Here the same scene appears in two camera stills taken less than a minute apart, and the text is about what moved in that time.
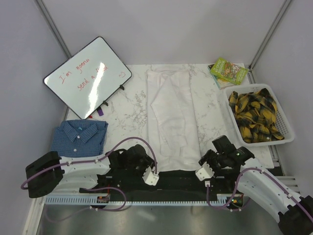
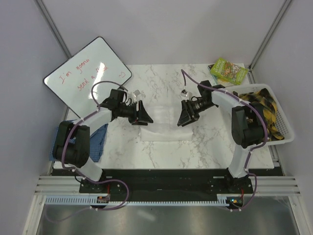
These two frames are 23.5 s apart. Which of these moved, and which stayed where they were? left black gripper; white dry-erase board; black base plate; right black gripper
Moved: left black gripper; right black gripper
Stayed: white dry-erase board; black base plate
